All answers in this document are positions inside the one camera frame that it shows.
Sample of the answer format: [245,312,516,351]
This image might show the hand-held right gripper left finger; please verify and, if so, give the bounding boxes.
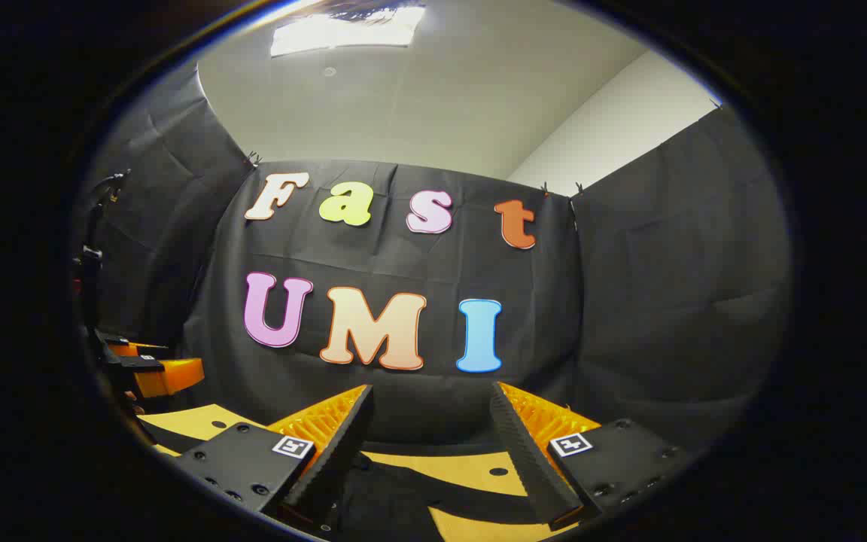
[174,384,374,528]

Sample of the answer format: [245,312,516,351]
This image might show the black shirt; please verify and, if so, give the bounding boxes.
[138,413,555,538]

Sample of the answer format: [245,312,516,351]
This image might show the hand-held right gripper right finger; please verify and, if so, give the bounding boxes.
[489,381,689,529]

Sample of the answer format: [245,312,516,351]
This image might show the ceiling light panel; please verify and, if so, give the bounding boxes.
[270,4,427,58]

